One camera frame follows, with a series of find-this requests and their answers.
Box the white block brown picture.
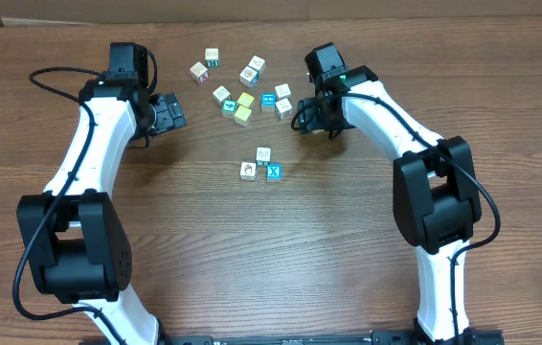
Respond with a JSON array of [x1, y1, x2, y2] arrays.
[[275, 98, 293, 119]]

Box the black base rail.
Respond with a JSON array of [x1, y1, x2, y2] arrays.
[[79, 328, 507, 345]]

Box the white block green side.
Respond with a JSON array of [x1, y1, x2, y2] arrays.
[[205, 48, 219, 68]]

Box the white block teal side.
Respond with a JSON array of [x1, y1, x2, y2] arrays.
[[266, 164, 282, 182]]

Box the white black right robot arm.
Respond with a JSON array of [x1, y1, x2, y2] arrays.
[[291, 43, 482, 344]]

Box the green number four block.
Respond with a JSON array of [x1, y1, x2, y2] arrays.
[[221, 99, 238, 118]]

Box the white block blue side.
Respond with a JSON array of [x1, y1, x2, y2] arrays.
[[239, 66, 259, 88]]

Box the yellow block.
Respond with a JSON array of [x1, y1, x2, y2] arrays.
[[234, 105, 252, 127], [237, 92, 255, 108]]

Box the white block red trim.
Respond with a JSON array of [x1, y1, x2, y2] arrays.
[[213, 85, 231, 106]]

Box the white block red side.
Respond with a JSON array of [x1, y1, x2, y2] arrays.
[[190, 61, 209, 83]]

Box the white acorn picture block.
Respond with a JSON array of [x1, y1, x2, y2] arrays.
[[239, 162, 258, 181]]

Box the brown cardboard backdrop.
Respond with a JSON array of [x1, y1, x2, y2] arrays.
[[0, 0, 542, 26]]

